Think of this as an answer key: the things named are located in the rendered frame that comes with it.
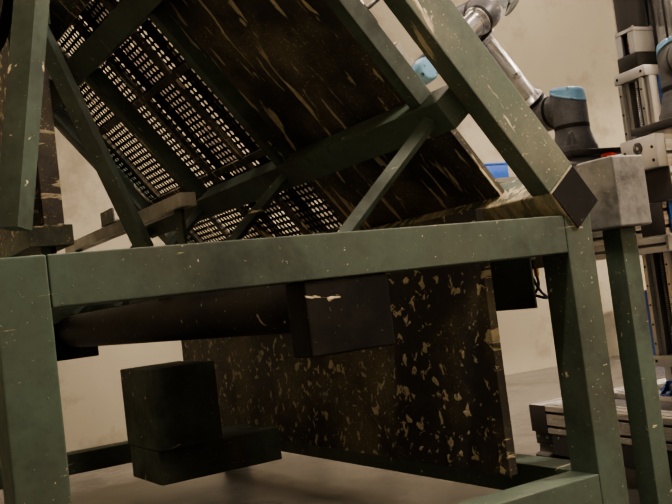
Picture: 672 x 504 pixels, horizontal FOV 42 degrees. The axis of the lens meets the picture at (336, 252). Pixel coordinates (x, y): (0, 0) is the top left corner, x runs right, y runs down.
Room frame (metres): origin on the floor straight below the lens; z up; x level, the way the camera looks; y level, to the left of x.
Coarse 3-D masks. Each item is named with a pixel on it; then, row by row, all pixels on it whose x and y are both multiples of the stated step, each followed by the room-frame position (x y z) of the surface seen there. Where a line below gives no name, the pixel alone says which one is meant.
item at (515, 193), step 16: (576, 176) 2.12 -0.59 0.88; (512, 192) 2.23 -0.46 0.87; (528, 192) 2.16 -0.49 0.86; (560, 192) 2.09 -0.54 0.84; (576, 192) 2.11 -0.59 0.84; (464, 208) 2.37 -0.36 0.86; (480, 208) 2.29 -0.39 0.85; (496, 208) 2.24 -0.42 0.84; (512, 208) 2.20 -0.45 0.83; (528, 208) 2.16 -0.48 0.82; (544, 208) 2.13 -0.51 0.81; (560, 208) 2.09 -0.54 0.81; (576, 208) 2.11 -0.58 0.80; (384, 224) 2.71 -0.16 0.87; (400, 224) 2.61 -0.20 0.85; (576, 224) 2.11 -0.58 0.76
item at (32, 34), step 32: (32, 0) 1.49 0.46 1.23; (32, 32) 1.48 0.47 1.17; (32, 64) 1.48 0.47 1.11; (64, 64) 2.48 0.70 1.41; (32, 96) 1.48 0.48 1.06; (64, 96) 2.48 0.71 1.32; (32, 128) 1.49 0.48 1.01; (96, 128) 2.53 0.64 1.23; (416, 128) 2.03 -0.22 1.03; (0, 160) 1.47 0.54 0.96; (32, 160) 1.49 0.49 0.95; (96, 160) 2.52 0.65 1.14; (0, 192) 1.46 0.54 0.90; (32, 192) 1.49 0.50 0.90; (128, 192) 2.57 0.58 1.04; (384, 192) 1.97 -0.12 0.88; (0, 224) 1.46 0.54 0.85; (32, 224) 1.49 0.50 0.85; (128, 224) 2.55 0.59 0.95; (192, 224) 3.19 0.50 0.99; (352, 224) 1.91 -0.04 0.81
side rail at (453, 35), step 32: (384, 0) 1.93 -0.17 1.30; (416, 0) 1.90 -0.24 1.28; (448, 0) 1.95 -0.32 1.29; (416, 32) 1.94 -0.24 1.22; (448, 32) 1.95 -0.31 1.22; (448, 64) 1.95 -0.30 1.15; (480, 64) 1.99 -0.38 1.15; (480, 96) 1.98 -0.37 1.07; (512, 96) 2.03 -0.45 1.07; (480, 128) 2.05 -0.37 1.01; (512, 128) 2.03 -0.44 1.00; (544, 128) 2.08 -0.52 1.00; (512, 160) 2.07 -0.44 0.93; (544, 160) 2.07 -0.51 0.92; (544, 192) 2.08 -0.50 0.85
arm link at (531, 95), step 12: (480, 36) 2.88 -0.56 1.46; (492, 36) 2.91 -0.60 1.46; (492, 48) 2.91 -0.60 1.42; (504, 60) 2.93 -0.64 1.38; (504, 72) 2.94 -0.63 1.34; (516, 72) 2.95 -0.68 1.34; (516, 84) 2.96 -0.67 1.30; (528, 84) 2.98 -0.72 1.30; (528, 96) 2.98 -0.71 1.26; (540, 96) 2.98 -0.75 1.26; (540, 108) 2.97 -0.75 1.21; (540, 120) 2.98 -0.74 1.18
